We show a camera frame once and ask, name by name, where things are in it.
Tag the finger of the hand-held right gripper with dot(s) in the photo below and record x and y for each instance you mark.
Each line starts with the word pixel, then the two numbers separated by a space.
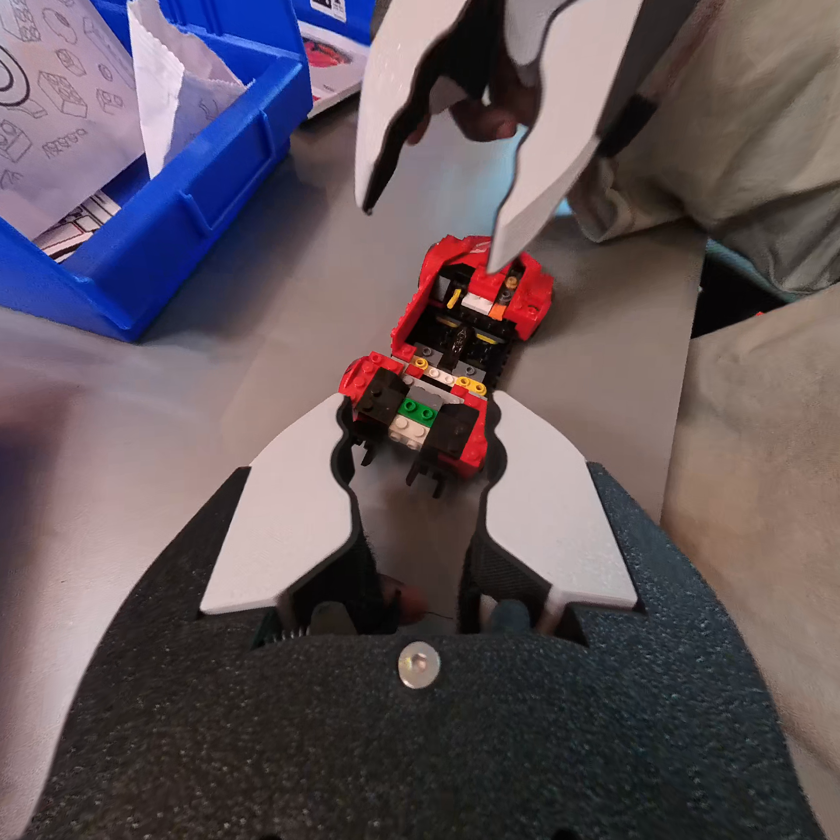
pixel 577 98
pixel 394 79

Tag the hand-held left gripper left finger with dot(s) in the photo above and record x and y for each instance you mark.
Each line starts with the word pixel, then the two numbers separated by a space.
pixel 282 525

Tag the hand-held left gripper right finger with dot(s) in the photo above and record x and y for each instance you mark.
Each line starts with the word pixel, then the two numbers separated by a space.
pixel 558 525

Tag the red toy brick car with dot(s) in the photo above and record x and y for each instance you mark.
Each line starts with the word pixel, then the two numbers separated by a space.
pixel 410 315

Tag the grey desk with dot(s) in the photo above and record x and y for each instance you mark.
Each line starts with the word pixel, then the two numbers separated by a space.
pixel 262 341

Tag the person's right hand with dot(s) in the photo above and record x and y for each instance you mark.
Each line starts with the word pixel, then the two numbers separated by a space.
pixel 489 118

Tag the booklet with red picture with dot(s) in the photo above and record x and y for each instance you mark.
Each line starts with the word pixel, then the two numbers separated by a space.
pixel 334 72

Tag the blue plastic storage bin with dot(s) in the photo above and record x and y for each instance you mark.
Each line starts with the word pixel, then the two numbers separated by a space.
pixel 197 216
pixel 354 19

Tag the person's beige trousers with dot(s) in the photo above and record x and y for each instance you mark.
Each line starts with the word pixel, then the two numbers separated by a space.
pixel 754 459

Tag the white paper bag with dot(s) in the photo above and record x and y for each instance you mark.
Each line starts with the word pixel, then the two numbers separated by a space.
pixel 170 98

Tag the brick-printed paper bag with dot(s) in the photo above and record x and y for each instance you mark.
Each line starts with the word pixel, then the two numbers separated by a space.
pixel 65 131

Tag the black-and-white instruction booklet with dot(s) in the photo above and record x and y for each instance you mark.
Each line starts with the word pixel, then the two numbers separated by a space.
pixel 72 229

